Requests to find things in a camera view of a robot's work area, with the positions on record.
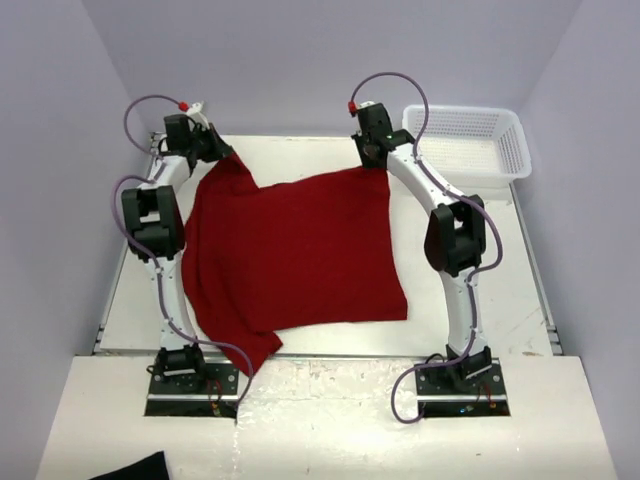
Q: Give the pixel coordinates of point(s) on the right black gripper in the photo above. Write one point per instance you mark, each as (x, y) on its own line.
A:
(368, 162)

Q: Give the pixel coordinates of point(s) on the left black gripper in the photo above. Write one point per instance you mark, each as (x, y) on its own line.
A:
(219, 148)

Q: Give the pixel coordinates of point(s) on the red t-shirt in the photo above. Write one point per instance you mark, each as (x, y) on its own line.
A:
(259, 260)

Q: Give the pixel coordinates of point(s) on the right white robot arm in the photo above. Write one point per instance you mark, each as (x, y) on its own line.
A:
(455, 239)

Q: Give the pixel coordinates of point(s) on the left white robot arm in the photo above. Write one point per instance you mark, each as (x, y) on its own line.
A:
(155, 233)

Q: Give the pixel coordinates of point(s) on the white plastic basket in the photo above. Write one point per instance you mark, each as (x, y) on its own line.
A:
(472, 147)

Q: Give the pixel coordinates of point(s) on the black cloth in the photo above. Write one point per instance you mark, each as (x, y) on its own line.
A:
(152, 467)

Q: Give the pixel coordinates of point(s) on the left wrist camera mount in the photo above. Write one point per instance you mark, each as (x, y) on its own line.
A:
(195, 112)

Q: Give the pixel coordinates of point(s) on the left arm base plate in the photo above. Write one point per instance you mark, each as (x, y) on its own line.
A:
(211, 392)

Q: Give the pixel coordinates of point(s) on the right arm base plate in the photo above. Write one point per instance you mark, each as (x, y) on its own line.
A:
(443, 393)

